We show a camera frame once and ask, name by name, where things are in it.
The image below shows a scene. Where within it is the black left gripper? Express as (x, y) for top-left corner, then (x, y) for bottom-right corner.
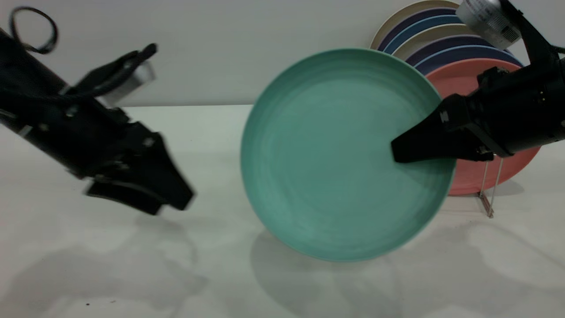
(53, 93), (195, 216)

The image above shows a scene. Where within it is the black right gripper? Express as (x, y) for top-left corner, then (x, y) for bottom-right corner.
(391, 57), (565, 164)

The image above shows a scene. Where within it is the green plate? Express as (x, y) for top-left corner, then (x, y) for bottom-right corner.
(241, 48), (456, 262)

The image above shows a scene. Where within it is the pink plate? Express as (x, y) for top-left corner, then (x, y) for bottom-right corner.
(426, 58), (541, 196)

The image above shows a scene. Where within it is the dark purple plate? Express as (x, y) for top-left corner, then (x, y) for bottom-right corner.
(377, 8), (460, 51)
(405, 34), (512, 67)

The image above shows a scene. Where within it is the beige plate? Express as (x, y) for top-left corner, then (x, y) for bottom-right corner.
(370, 0), (462, 50)
(392, 23), (482, 60)

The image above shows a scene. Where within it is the teal blue plate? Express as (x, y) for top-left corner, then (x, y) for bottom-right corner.
(384, 15), (464, 54)

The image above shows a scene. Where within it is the metal wire plate rack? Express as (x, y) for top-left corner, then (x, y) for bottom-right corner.
(479, 157), (504, 218)

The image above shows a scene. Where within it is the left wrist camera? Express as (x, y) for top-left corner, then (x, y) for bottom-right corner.
(73, 43), (158, 108)

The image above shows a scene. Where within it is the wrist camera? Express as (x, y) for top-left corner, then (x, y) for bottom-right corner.
(73, 43), (158, 108)
(456, 0), (557, 67)

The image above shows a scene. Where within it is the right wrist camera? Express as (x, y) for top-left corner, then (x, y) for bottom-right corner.
(456, 0), (557, 67)

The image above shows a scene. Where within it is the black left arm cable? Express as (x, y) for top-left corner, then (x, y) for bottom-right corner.
(10, 7), (59, 54)

